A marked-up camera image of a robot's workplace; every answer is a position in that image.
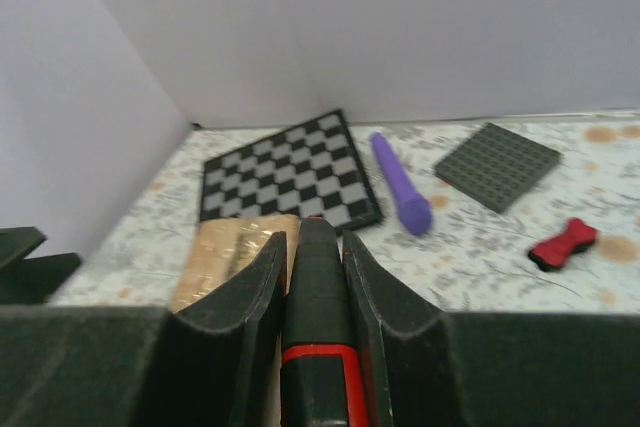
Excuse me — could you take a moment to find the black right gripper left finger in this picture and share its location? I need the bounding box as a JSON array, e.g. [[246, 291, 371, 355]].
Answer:
[[162, 232, 287, 426]]

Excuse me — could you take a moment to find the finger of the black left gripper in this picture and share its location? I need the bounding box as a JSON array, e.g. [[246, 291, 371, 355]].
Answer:
[[0, 227, 47, 267], [0, 253, 82, 305]]

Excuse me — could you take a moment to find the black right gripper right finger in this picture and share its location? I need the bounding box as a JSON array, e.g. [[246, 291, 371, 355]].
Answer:
[[343, 232, 445, 426]]

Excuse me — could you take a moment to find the red black utility knife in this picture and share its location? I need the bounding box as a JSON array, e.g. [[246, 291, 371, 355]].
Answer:
[[280, 218, 370, 427]]

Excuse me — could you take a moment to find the brown cardboard express box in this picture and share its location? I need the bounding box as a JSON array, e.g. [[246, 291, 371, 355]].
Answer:
[[169, 214, 300, 312]]

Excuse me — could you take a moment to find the red black knife cap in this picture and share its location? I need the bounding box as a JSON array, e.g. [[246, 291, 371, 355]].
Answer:
[[527, 218, 599, 272]]

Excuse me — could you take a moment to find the floral patterned table mat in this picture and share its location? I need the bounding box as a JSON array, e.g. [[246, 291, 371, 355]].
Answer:
[[53, 111, 639, 313]]

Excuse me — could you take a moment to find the dark grey studded baseplate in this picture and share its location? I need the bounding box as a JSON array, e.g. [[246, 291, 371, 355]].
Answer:
[[434, 123, 562, 214]]

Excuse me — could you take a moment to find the black white checkerboard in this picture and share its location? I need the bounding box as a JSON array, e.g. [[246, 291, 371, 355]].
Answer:
[[199, 109, 383, 232]]

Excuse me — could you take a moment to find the purple cylindrical handle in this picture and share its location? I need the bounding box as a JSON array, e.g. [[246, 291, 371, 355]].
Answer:
[[370, 132, 433, 236]]

